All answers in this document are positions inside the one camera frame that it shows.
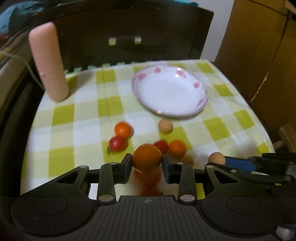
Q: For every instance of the dark wooden cabinet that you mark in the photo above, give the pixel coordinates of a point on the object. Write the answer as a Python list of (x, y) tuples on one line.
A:
[(170, 30)]

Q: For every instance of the oblong red cherry tomato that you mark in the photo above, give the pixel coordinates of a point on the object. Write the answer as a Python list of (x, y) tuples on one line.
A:
[(162, 145)]

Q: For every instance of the pink ribbed cylindrical case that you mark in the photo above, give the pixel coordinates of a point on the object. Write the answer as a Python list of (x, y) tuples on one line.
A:
[(45, 50)]

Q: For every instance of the grey padded cushion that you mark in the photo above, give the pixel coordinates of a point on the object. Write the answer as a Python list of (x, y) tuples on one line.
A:
[(12, 70)]

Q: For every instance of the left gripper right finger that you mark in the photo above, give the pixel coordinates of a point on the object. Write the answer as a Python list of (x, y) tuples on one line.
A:
[(183, 175)]

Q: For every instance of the green foam mat edge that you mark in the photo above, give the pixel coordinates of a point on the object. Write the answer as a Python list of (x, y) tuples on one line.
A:
[(90, 67)]

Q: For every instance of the large orange-red tomato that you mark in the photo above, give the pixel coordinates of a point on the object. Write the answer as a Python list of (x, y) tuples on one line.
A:
[(146, 158)]

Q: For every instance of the white floral porcelain plate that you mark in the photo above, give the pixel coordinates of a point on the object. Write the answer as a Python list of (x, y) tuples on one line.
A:
[(169, 91)]

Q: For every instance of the wooden chair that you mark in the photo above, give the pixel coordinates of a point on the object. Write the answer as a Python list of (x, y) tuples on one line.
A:
[(288, 138)]

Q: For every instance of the blue cloth pile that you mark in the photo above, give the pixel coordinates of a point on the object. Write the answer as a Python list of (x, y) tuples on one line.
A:
[(19, 15)]

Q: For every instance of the orange tangerine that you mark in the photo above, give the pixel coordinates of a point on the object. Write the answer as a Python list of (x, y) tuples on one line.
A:
[(177, 148)]

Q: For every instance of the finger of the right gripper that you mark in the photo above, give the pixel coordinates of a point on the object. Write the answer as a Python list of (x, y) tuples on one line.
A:
[(283, 158), (243, 164)]

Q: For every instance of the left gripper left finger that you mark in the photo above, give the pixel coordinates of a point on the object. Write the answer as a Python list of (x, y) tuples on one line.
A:
[(111, 174)]

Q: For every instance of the brown wooden wardrobe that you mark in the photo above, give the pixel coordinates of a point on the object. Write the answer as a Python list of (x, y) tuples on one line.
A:
[(257, 55)]

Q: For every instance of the yellow checkered tablecloth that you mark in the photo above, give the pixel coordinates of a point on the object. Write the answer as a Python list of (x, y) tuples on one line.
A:
[(76, 131)]

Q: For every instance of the brown longan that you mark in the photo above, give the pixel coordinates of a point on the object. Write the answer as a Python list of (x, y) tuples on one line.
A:
[(187, 159), (165, 126), (217, 158)]

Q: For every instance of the small orange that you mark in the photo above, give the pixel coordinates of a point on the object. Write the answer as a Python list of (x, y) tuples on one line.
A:
[(123, 129)]

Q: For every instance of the silver drawer handle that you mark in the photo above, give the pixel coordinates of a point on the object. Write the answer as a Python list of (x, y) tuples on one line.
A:
[(125, 40)]

